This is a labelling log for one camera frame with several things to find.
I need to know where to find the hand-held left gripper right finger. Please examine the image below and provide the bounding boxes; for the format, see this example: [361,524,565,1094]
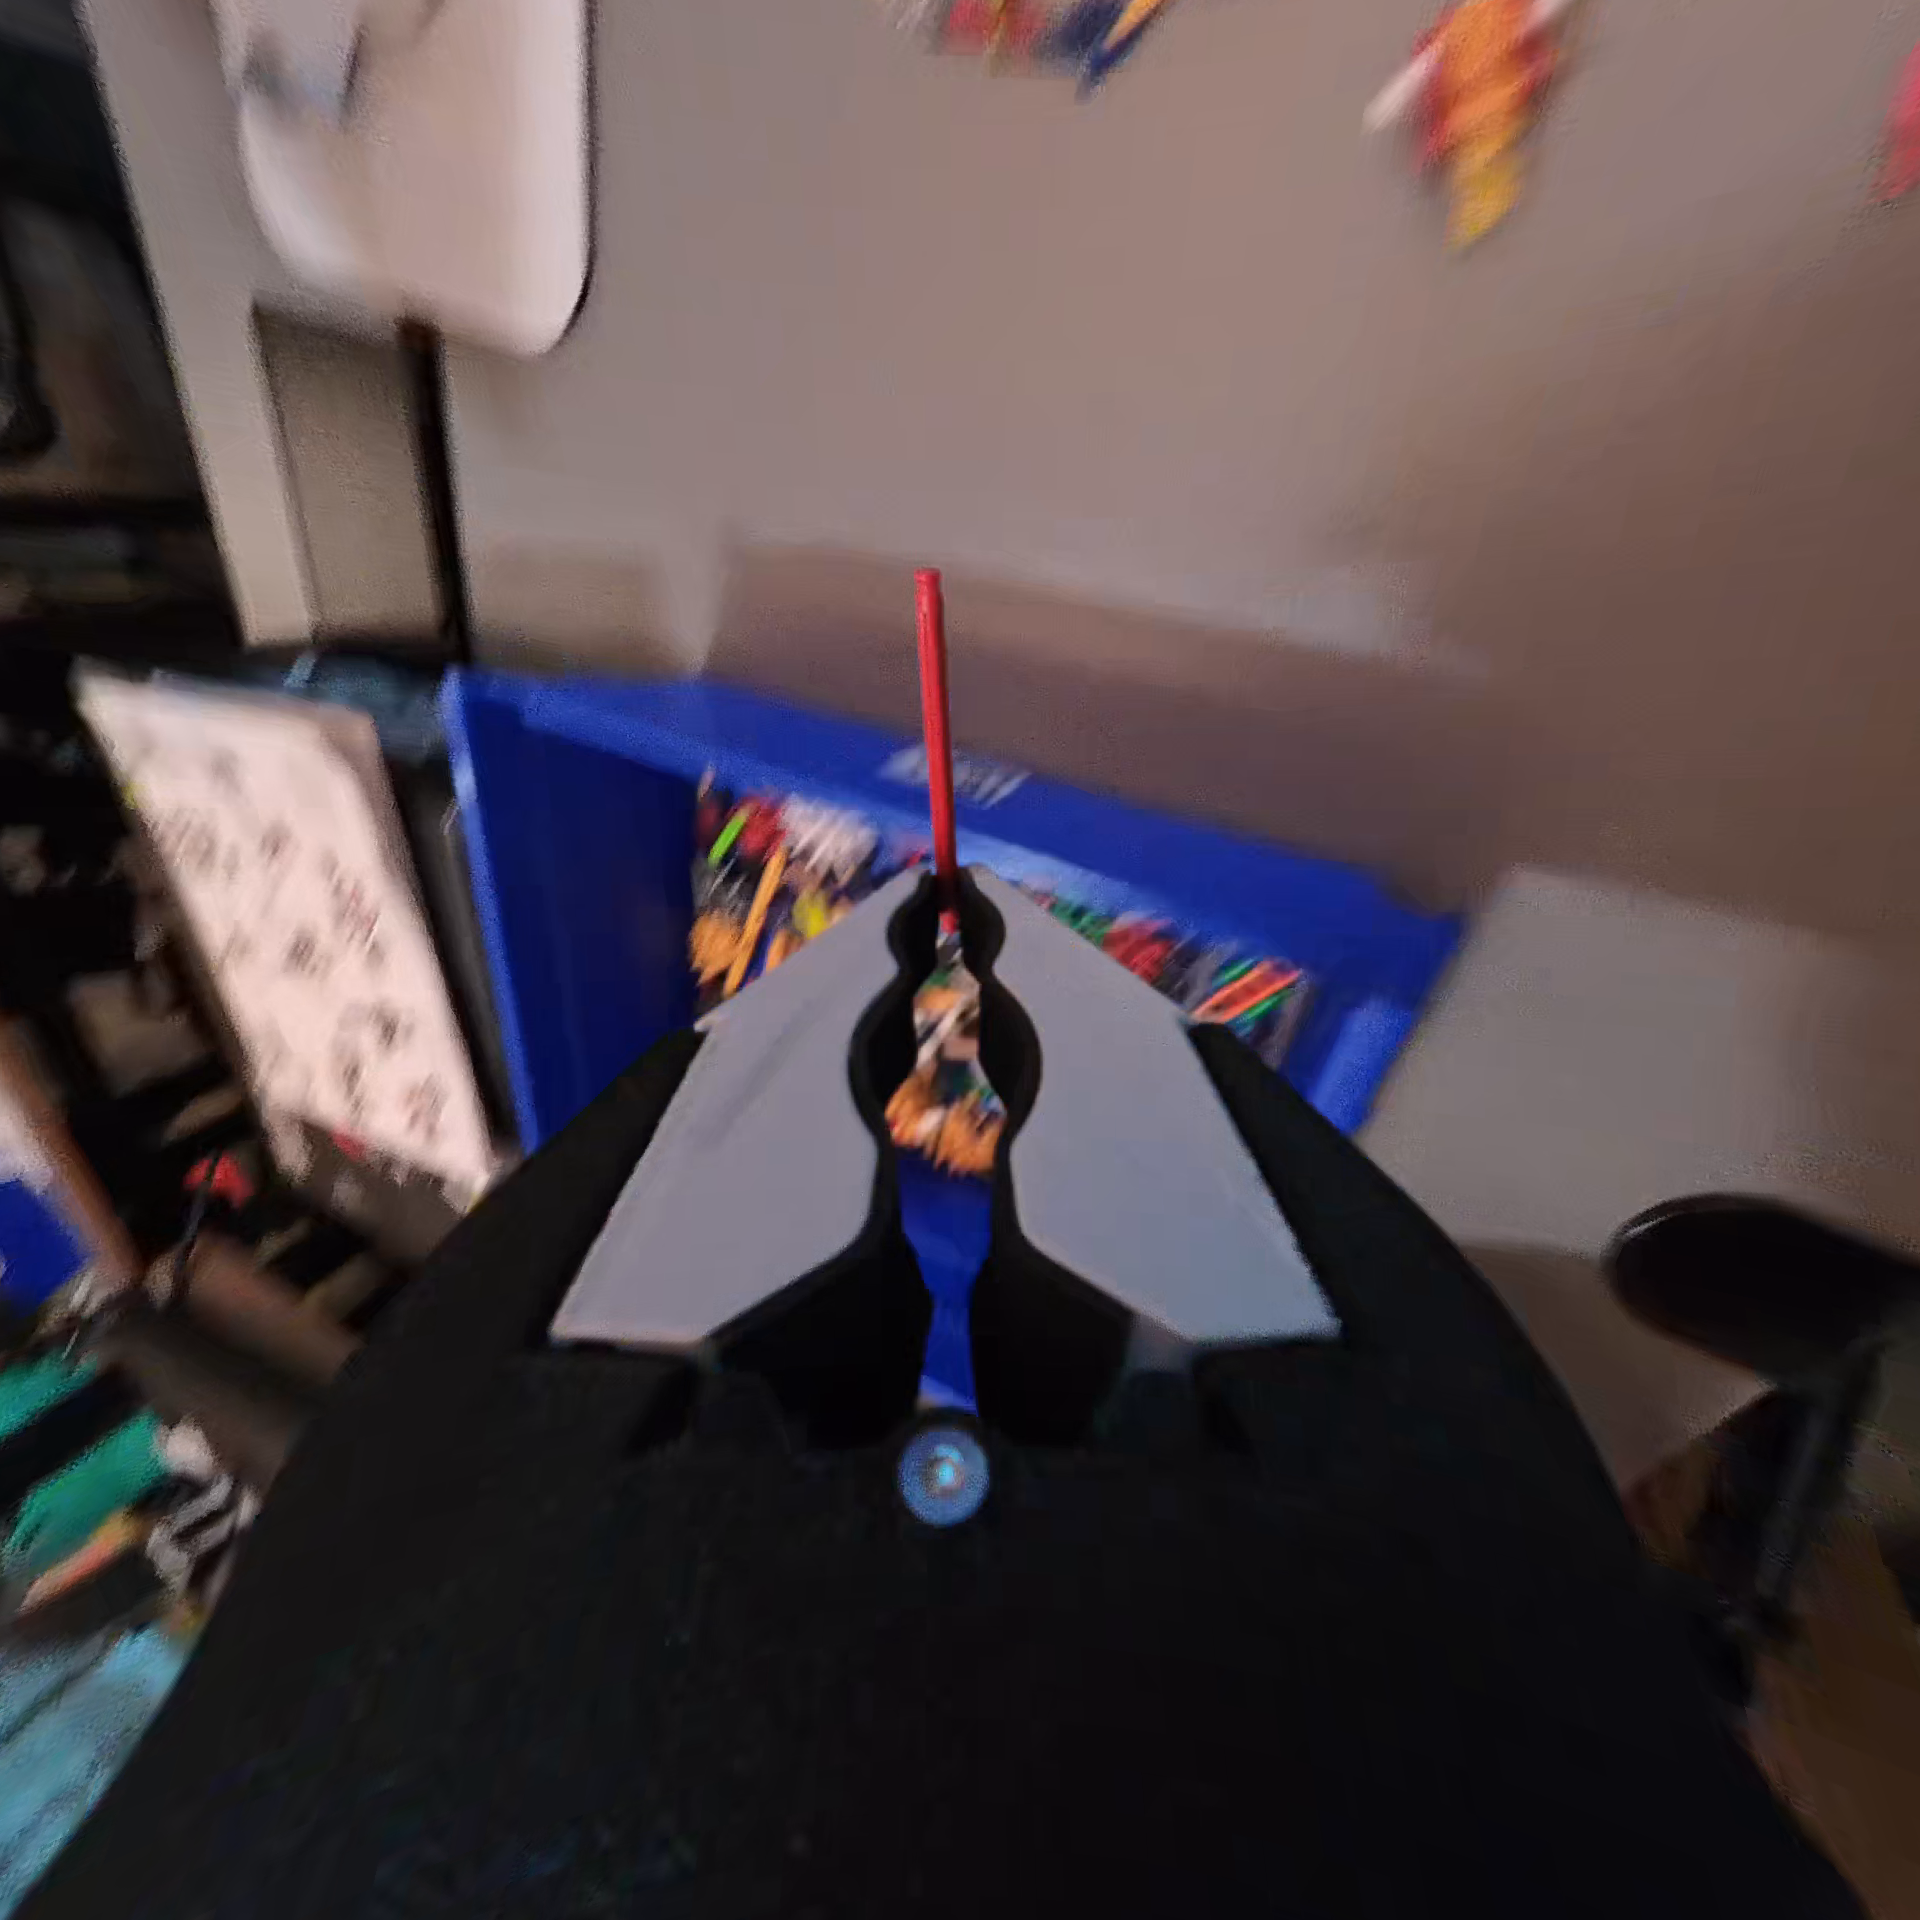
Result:
[960,865,1340,1345]

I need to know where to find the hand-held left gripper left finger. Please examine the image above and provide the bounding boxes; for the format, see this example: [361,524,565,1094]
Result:
[547,865,944,1348]

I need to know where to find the pile of colourful toy pieces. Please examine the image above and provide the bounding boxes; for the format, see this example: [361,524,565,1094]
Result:
[684,773,1313,1182]

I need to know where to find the blue plastic bin with tag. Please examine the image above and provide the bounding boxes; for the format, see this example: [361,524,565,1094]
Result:
[438,666,1468,1417]

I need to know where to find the long red toy rod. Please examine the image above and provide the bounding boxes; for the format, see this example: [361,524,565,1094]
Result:
[911,564,967,943]

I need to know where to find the red yellow toy block assembly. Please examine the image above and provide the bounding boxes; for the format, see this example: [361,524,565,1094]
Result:
[1361,0,1573,256]

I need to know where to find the black printed box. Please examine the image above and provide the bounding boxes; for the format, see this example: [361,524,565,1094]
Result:
[382,743,524,1159]

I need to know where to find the printed paper sheets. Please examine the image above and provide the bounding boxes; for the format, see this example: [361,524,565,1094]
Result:
[73,666,501,1207]

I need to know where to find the black office chair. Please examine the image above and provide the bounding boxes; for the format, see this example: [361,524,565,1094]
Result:
[1599,1193,1920,1705]

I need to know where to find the colourful toy wheel construction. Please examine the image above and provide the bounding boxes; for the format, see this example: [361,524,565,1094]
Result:
[897,0,1177,103]

